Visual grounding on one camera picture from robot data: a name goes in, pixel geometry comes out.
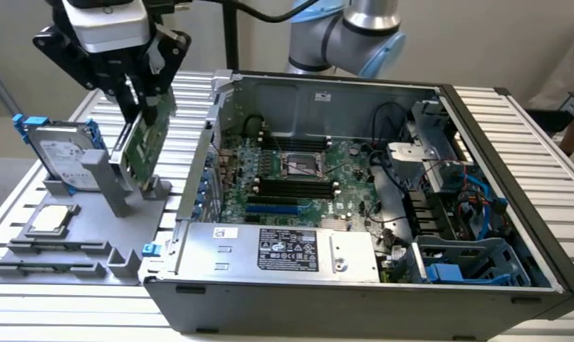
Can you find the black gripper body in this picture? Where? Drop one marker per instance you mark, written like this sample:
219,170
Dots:
169,46

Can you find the green gpu card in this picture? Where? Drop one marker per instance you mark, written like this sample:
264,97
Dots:
144,149

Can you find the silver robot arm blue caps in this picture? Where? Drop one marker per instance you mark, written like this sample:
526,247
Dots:
315,39

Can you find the blue expansion slot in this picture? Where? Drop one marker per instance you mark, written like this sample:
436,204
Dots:
270,209

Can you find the black vertical pole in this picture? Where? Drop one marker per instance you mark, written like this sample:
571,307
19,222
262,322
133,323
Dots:
229,35

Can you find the hard disk with blue brackets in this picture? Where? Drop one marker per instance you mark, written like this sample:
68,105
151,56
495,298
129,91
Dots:
63,156

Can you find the gray parts rack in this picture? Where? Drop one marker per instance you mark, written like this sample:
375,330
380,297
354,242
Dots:
139,221

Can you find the cpu socket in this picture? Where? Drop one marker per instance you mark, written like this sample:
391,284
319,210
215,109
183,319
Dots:
302,164

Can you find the silver cpu chip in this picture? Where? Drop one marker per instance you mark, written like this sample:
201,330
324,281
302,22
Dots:
51,221

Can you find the blue case latch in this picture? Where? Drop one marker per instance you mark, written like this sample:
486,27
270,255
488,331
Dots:
149,249

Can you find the green motherboard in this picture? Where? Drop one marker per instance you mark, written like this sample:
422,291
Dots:
354,185

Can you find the silver power supply unit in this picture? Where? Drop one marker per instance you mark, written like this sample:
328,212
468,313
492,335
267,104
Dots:
278,256

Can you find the silver chipset heat sink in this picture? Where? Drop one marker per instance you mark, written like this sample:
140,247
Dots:
336,223

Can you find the silver metal drive cage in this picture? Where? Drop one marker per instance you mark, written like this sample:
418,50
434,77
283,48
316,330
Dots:
430,142

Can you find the black open pc case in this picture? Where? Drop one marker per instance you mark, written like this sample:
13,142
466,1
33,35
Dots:
343,306

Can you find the person in light clothes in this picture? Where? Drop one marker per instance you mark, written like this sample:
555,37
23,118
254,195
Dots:
565,78

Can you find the gray blue disk bay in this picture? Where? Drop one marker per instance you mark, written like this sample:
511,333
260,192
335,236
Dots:
486,263

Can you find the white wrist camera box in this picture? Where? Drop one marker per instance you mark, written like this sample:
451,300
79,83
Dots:
108,28

